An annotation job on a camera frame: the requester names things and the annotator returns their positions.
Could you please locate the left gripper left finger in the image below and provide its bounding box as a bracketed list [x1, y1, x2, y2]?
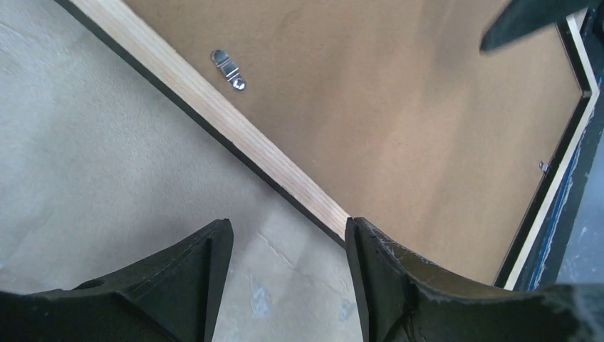
[1, 219, 234, 341]

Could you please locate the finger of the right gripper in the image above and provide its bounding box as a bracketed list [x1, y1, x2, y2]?
[479, 0, 590, 52]

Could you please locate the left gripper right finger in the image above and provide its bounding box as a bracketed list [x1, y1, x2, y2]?
[345, 217, 603, 341]

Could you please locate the black wooden picture frame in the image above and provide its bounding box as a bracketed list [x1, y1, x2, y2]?
[54, 0, 601, 291]

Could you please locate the brown hardboard backing board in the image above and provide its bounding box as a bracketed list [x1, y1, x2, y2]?
[123, 0, 583, 286]

